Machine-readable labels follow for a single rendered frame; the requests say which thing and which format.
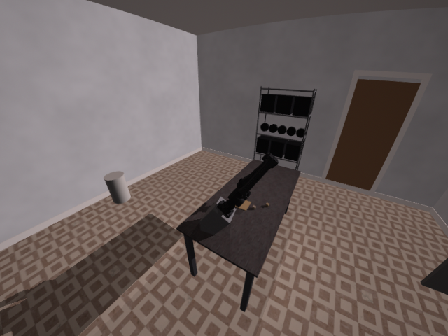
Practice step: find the tan flat mat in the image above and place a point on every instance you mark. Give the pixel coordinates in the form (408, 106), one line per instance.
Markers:
(245, 205)

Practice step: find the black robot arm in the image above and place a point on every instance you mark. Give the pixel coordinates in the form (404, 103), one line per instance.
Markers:
(241, 192)

